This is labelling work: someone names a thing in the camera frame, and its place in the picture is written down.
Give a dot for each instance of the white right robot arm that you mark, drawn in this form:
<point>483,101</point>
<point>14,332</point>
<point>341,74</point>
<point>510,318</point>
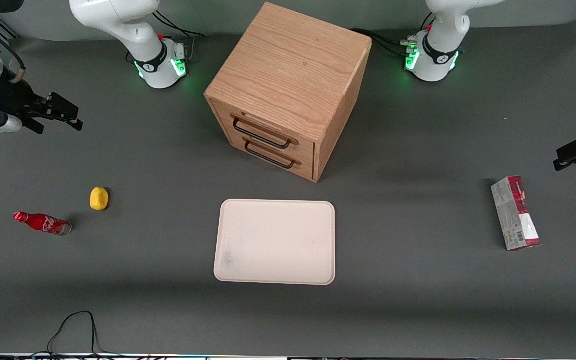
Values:
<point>138,35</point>

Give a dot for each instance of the beige plastic tray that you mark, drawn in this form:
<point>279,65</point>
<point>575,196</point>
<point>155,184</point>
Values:
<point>275,242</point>

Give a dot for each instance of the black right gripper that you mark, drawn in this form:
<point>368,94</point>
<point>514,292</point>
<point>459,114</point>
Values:
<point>9,99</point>

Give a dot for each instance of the red coke bottle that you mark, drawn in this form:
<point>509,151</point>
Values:
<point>43,223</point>

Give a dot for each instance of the red and grey carton box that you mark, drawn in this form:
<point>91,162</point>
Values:
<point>516,214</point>

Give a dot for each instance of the wooden two-drawer cabinet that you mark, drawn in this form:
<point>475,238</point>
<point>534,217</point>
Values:
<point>288,75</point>

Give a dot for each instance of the yellow lemon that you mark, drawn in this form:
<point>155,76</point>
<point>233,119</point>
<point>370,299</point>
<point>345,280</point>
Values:
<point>99,198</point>

